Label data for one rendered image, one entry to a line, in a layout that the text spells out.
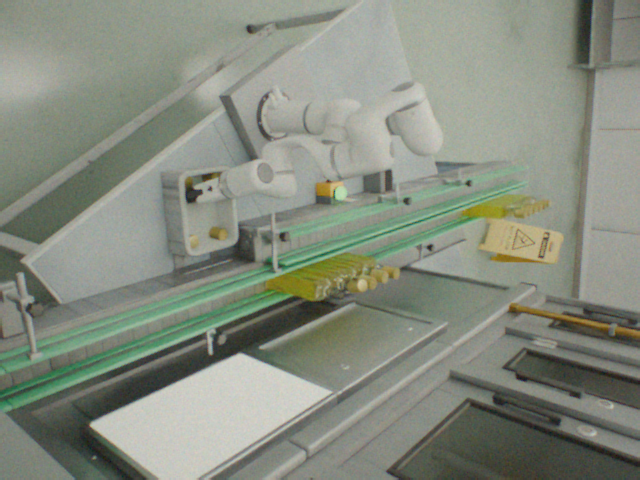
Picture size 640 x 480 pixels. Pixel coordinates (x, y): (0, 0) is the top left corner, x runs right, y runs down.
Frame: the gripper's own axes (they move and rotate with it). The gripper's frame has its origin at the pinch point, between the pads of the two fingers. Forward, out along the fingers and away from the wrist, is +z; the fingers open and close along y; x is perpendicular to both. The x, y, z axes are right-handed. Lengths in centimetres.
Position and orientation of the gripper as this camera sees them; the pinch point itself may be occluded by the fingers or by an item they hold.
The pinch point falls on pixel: (198, 194)
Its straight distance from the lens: 149.8
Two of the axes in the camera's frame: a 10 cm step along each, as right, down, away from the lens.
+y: 6.6, -2.1, 7.2
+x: -2.4, -9.7, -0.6
